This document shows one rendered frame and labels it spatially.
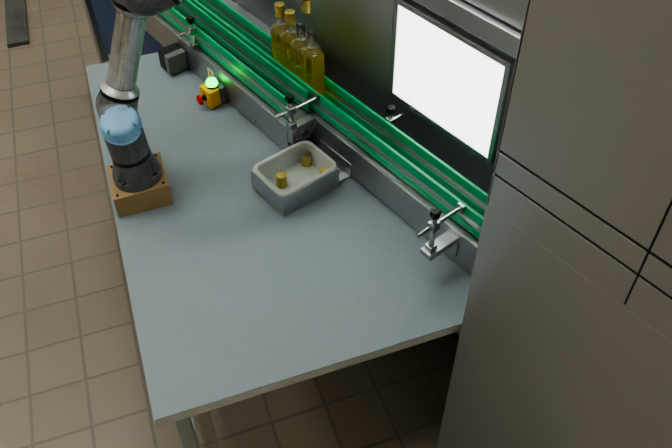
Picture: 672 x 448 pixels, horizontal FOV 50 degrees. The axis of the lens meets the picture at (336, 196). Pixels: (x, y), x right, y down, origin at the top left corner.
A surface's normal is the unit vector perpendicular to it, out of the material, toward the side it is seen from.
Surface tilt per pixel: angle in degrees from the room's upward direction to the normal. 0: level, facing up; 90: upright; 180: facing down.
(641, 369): 90
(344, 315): 0
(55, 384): 0
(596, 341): 90
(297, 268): 0
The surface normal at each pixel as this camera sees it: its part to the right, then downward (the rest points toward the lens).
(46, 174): 0.00, -0.71
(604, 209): -0.78, 0.44
